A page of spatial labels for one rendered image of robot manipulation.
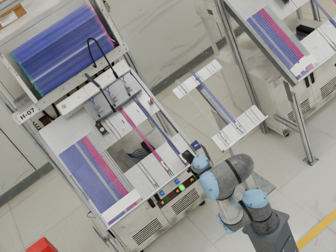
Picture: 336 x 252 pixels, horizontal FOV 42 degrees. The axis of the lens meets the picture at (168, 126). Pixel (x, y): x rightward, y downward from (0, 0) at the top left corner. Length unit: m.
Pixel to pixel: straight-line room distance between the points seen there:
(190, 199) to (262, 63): 1.12
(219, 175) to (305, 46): 1.40
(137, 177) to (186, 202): 0.71
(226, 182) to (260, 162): 1.64
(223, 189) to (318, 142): 1.73
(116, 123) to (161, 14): 2.00
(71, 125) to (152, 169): 0.55
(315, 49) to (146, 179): 1.36
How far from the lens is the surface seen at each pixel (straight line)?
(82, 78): 2.58
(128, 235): 3.06
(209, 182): 1.78
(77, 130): 2.63
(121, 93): 2.60
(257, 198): 2.17
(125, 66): 2.64
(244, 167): 1.80
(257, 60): 3.33
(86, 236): 3.64
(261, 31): 2.89
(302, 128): 3.06
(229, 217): 2.09
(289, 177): 3.25
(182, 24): 4.53
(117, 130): 2.60
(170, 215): 3.14
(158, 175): 2.54
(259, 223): 2.27
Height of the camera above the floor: 2.43
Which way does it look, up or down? 36 degrees down
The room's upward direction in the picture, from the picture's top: 28 degrees counter-clockwise
